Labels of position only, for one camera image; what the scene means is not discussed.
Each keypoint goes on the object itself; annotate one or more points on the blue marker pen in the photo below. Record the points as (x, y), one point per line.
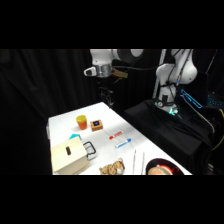
(123, 143)

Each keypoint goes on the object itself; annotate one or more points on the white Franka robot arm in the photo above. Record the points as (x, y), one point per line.
(100, 57)

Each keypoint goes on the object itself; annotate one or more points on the blue lit frame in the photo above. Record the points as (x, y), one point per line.
(191, 98)

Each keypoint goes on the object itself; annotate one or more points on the green base light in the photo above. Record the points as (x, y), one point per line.
(173, 111)

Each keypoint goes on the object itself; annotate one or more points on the wooden block with blue square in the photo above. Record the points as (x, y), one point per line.
(96, 125)

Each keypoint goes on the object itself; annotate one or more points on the light wooden drawer box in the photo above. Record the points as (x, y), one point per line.
(68, 156)

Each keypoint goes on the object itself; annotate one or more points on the toy burger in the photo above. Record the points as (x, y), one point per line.
(157, 171)

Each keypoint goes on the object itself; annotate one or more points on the black round plate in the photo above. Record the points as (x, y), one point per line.
(166, 162)

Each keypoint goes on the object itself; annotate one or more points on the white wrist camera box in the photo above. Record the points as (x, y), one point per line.
(90, 71)

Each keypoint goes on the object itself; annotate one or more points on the orange cup with yellow rim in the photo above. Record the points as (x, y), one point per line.
(81, 123)

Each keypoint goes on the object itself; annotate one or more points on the tiger plush toy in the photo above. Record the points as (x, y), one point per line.
(112, 167)

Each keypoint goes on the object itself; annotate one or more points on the red toy piece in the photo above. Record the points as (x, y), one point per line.
(174, 170)

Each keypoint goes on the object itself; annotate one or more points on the red marker pen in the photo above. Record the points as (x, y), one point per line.
(116, 135)

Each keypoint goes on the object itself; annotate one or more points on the thin white stick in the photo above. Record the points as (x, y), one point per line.
(143, 164)
(134, 162)

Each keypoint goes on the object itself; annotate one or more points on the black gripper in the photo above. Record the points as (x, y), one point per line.
(106, 89)

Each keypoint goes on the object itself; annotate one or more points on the black cloth covered stand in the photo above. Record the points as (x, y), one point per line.
(166, 133)

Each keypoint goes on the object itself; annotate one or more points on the dark laptop with lit keys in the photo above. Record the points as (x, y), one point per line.
(216, 100)

